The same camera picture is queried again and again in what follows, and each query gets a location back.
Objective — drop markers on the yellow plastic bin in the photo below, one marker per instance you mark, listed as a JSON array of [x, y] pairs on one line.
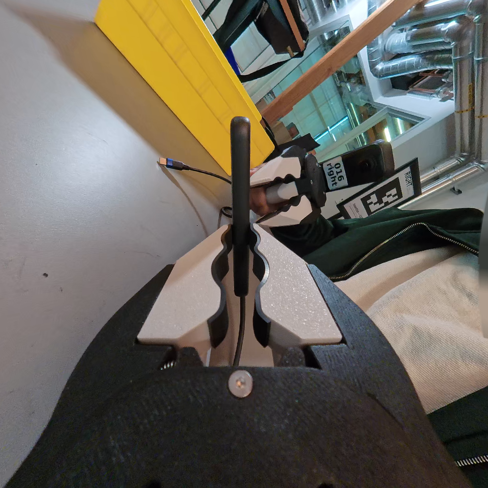
[[183, 64]]

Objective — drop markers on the person's right forearm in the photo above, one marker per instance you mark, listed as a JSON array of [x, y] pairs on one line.
[[305, 236]]

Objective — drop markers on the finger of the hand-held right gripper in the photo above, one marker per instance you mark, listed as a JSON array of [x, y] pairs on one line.
[[293, 215], [278, 167]]

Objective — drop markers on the slim dark grey USB hub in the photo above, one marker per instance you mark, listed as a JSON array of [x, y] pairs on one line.
[[241, 190]]

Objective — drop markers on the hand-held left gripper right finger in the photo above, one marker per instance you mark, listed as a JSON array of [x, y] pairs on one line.
[[297, 305]]

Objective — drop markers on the framed marker poster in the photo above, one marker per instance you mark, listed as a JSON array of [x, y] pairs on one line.
[[385, 194]]

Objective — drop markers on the bent silver ventilation duct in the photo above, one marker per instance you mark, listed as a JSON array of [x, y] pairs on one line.
[[430, 45]]

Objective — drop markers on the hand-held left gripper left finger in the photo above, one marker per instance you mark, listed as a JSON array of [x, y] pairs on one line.
[[183, 305]]

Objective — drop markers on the person's right hand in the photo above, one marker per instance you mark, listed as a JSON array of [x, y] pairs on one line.
[[259, 200]]

